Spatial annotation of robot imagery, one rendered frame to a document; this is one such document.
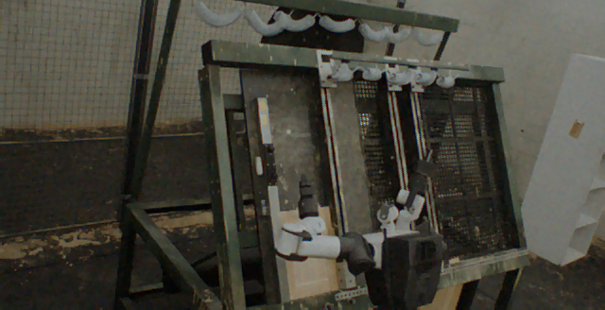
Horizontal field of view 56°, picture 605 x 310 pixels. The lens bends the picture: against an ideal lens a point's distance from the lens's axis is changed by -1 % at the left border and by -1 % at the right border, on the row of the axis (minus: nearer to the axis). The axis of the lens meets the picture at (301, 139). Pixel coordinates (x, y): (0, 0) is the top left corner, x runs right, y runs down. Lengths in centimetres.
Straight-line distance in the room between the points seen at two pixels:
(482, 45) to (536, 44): 77
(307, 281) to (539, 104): 559
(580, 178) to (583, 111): 64
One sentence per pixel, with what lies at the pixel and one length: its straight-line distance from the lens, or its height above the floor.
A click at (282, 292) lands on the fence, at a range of 271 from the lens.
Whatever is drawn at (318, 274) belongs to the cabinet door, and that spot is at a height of 97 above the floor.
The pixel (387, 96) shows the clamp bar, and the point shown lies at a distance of 326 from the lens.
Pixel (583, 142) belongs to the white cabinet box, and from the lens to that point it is 620.
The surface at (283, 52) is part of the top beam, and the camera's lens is 283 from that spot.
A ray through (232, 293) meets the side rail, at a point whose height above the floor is 98.
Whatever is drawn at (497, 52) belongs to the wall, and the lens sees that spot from 824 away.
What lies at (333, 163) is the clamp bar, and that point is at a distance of 291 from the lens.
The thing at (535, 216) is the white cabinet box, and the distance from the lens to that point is 649.
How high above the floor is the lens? 235
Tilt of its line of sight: 17 degrees down
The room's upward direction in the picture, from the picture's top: 12 degrees clockwise
